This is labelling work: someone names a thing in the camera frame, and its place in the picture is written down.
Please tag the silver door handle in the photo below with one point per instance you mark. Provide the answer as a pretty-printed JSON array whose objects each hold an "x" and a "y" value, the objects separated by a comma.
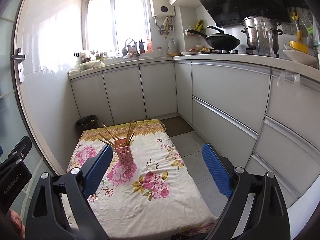
[{"x": 18, "y": 58}]

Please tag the window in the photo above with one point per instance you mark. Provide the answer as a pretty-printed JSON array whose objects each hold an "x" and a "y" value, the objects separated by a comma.
[{"x": 110, "y": 25}]

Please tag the black trash bin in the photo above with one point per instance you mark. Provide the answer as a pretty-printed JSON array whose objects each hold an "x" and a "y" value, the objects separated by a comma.
[{"x": 86, "y": 123}]

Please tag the bananas on shelf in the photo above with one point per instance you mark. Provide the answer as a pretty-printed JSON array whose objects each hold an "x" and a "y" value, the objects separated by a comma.
[{"x": 199, "y": 26}]

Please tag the floral table cloth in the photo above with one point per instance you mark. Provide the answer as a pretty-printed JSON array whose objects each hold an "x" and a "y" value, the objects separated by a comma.
[{"x": 152, "y": 197}]

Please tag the yellow bowl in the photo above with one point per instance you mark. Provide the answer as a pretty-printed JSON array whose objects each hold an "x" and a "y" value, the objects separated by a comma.
[{"x": 298, "y": 46}]

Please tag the white electric kettle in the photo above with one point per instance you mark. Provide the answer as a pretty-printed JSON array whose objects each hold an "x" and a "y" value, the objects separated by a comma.
[{"x": 171, "y": 46}]

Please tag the brown floor mat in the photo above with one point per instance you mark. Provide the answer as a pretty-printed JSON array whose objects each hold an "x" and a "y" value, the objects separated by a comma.
[{"x": 176, "y": 126}]

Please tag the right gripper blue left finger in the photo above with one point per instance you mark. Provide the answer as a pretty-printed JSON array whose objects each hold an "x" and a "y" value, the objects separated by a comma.
[{"x": 94, "y": 170}]

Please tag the pink perforated utensil holder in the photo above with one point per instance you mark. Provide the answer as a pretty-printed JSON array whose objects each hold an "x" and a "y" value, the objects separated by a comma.
[{"x": 123, "y": 151}]

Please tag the black wok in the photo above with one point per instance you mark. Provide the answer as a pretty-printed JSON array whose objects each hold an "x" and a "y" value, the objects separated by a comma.
[{"x": 220, "y": 40}]

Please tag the clear plastic pitcher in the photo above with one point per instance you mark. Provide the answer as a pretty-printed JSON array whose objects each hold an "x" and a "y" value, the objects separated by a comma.
[{"x": 264, "y": 38}]

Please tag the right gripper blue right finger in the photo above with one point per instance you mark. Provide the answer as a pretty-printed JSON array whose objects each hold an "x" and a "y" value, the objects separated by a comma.
[{"x": 220, "y": 168}]

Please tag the stainless steel steamer pot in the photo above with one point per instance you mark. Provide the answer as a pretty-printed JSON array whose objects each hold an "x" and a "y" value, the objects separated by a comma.
[{"x": 249, "y": 30}]

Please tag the white bowl on counter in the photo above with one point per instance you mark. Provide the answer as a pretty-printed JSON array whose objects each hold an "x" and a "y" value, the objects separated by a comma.
[{"x": 300, "y": 57}]

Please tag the person's left hand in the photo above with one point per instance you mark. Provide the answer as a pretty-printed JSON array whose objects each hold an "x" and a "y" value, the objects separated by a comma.
[{"x": 17, "y": 223}]

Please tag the white water heater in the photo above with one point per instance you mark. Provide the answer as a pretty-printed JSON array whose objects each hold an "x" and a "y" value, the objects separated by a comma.
[{"x": 162, "y": 8}]

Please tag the green basin on counter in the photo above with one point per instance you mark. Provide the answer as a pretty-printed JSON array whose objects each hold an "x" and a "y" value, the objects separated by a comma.
[{"x": 86, "y": 66}]

